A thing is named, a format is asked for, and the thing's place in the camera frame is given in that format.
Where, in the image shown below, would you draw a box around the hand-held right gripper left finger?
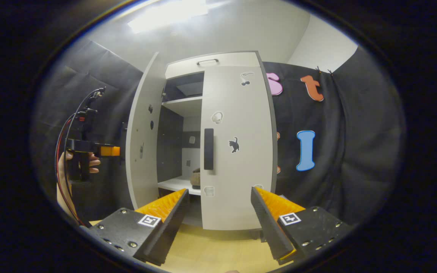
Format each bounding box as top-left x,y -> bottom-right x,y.
88,188 -> 190,267

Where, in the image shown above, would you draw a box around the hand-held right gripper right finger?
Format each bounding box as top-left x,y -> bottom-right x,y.
250,186 -> 353,266

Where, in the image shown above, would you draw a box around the white and grey shoe cabinet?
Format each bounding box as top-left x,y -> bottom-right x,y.
157,50 -> 278,239

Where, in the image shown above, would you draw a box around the white cabinet drawer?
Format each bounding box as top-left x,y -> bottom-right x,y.
165,52 -> 261,79

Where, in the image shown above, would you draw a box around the ceiling light panel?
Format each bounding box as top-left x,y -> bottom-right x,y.
127,0 -> 209,34

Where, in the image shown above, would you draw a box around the red cable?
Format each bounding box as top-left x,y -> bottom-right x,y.
54,114 -> 86,226

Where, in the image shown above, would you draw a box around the black cable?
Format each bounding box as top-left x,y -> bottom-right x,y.
75,87 -> 106,115

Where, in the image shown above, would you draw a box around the black door handle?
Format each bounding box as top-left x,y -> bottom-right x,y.
204,128 -> 214,170

